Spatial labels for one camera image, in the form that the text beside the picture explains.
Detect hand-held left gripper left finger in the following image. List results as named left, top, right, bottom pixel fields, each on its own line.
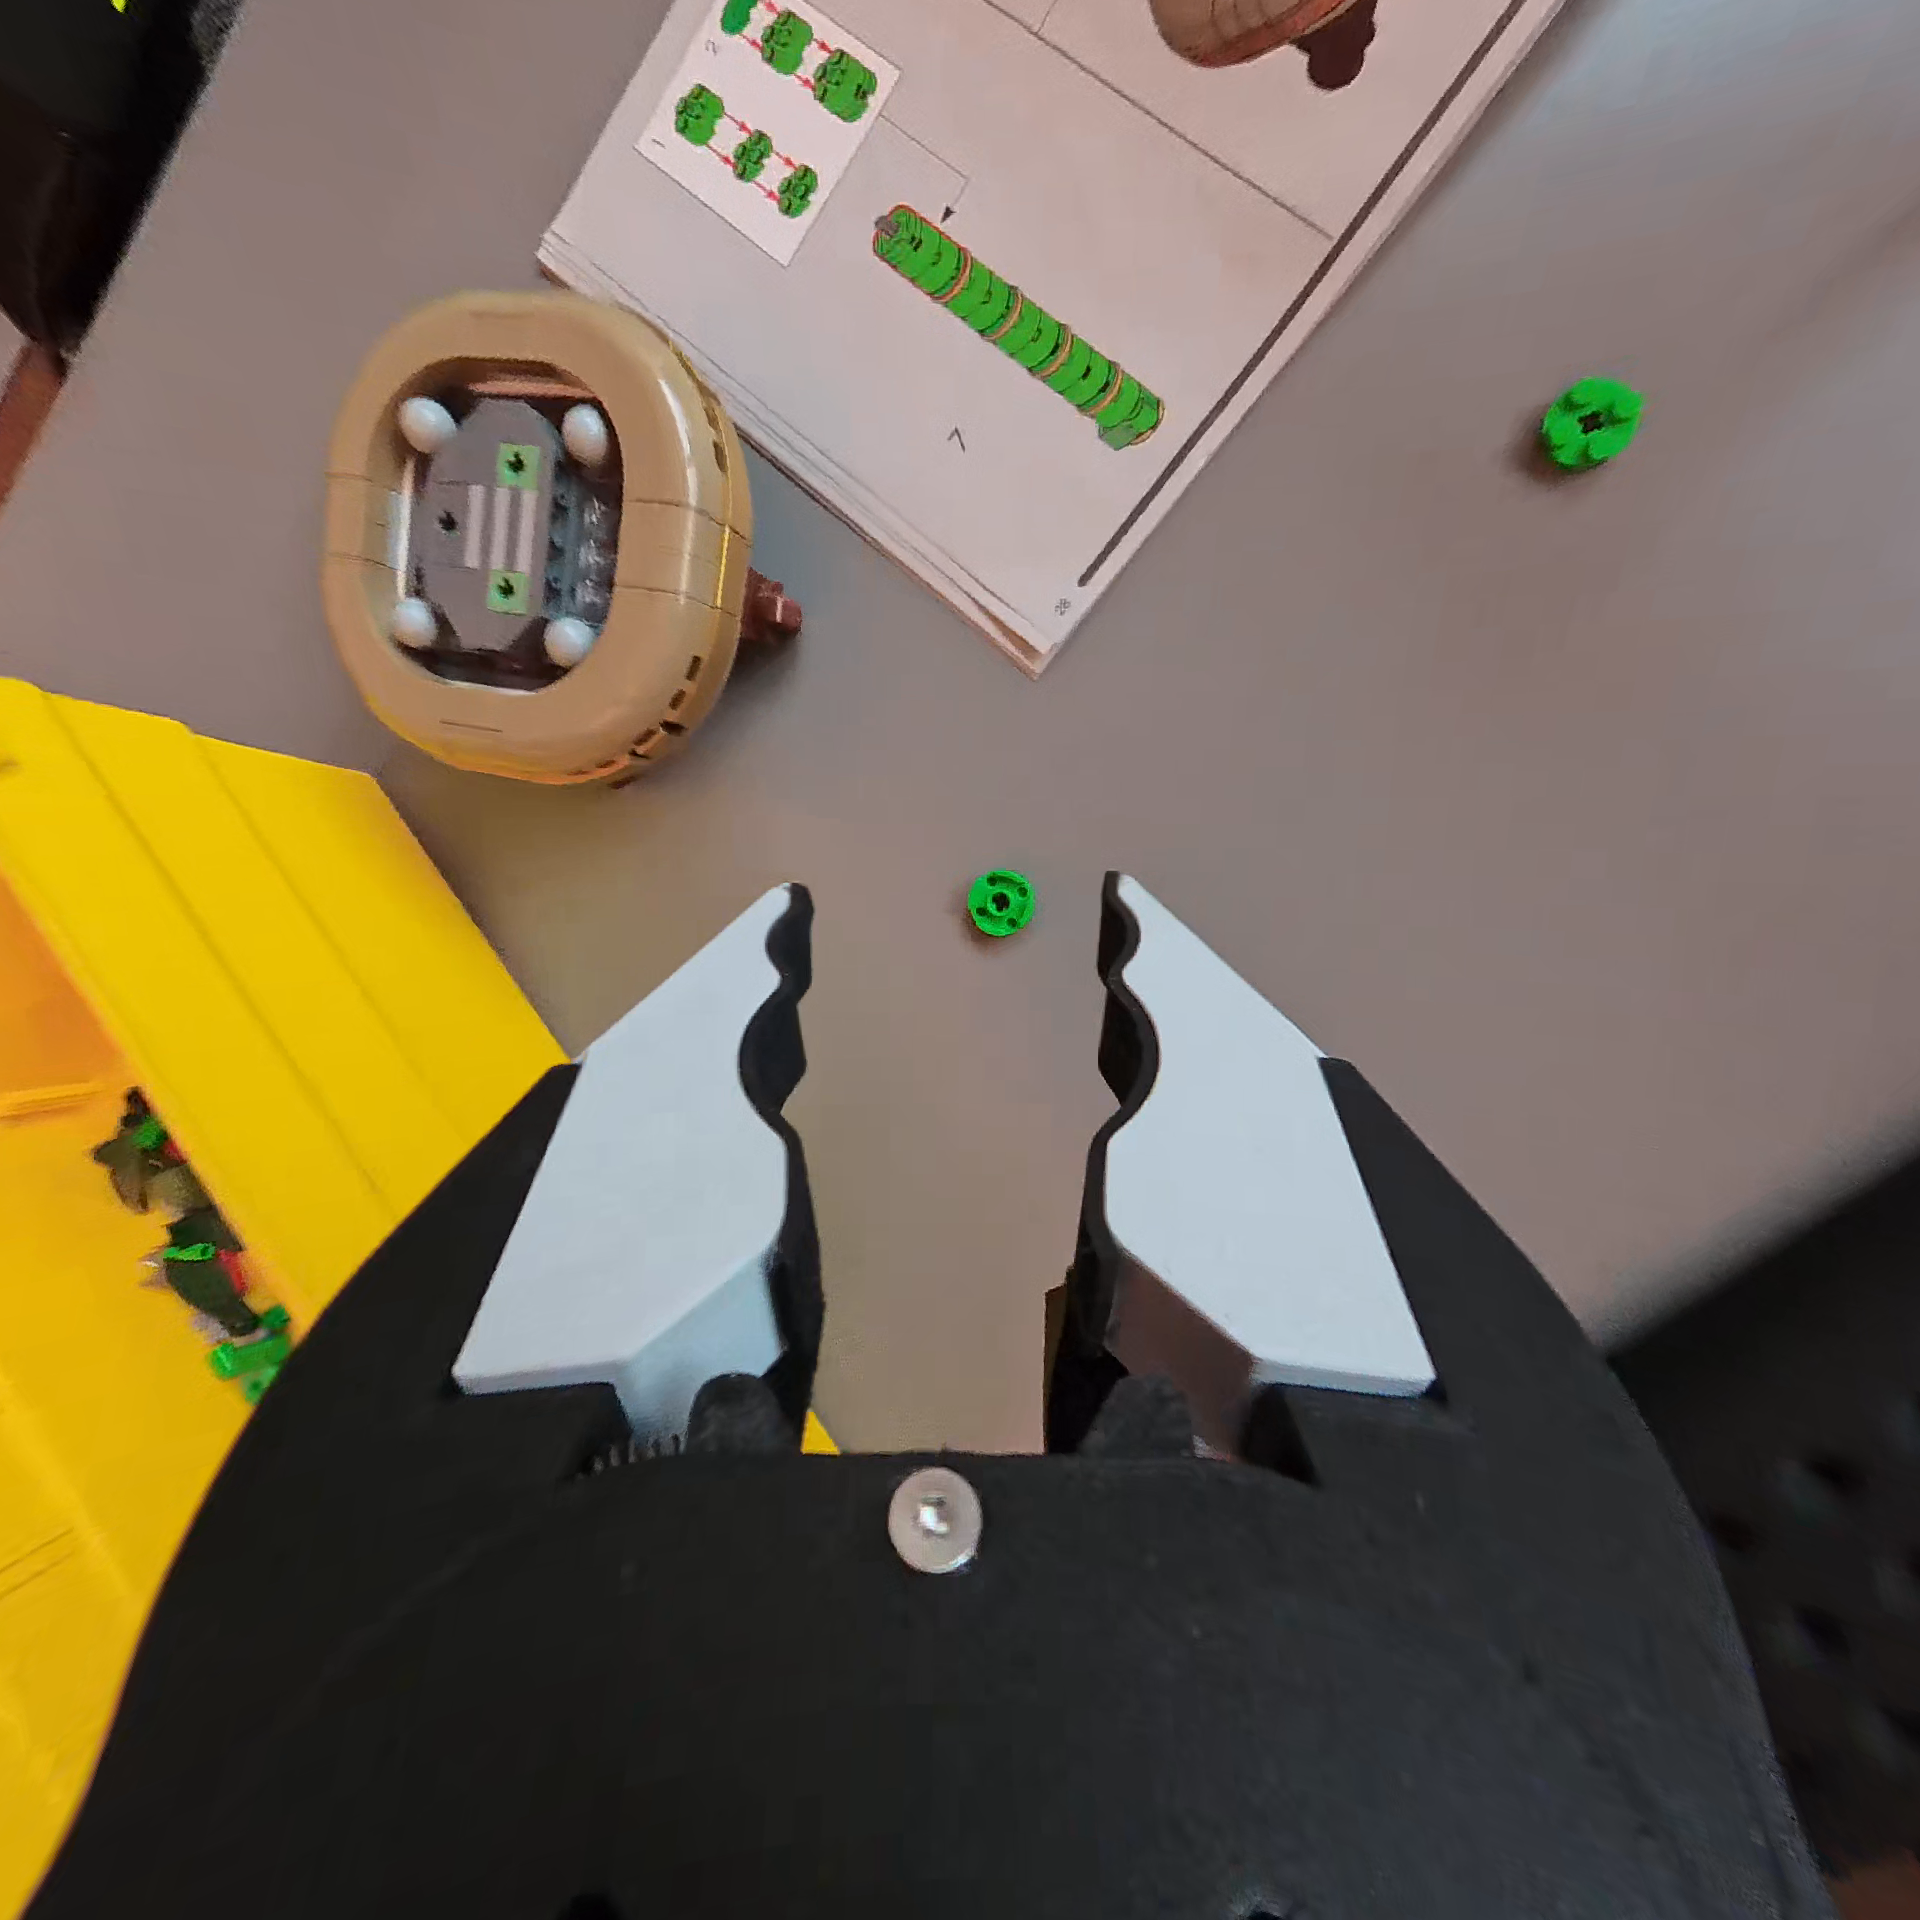
left=451, top=881, right=824, bottom=1449

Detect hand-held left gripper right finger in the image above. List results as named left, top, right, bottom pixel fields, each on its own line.
left=1049, top=870, right=1439, bottom=1456

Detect pile of loose toy pieces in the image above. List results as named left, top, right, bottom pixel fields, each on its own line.
left=88, top=1087, right=296, bottom=1406

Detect yellow plastic bin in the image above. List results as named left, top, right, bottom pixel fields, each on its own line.
left=0, top=674, right=840, bottom=1920

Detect tan toy pot model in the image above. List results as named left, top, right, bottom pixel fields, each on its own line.
left=323, top=288, right=804, bottom=788

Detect toy instruction booklet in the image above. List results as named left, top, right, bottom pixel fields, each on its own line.
left=537, top=0, right=1567, bottom=680

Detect green round cross-hole piece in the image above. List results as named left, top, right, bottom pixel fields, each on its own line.
left=1537, top=375, right=1648, bottom=474

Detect black electronic box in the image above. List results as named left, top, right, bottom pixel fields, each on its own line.
left=0, top=0, right=204, bottom=354

